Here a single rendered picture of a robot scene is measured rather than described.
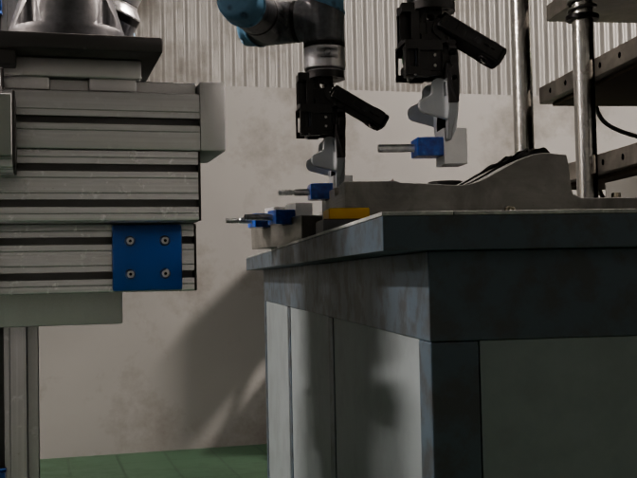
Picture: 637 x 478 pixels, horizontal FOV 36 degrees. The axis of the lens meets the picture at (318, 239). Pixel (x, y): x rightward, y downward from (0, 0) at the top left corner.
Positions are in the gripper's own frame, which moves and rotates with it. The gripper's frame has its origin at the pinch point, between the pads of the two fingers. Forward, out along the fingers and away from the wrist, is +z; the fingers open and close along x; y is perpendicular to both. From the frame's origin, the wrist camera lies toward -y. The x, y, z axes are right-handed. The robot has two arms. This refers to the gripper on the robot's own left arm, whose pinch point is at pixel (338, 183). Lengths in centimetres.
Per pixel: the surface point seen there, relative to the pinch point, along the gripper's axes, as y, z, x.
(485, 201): -21.1, 4.9, 19.1
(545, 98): -79, -34, -103
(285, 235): 8.0, 8.4, -17.1
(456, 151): -12.8, -1.7, 31.6
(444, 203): -14.1, 5.2, 19.1
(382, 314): 4, 21, 57
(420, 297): 4, 19, 76
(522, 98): -74, -35, -109
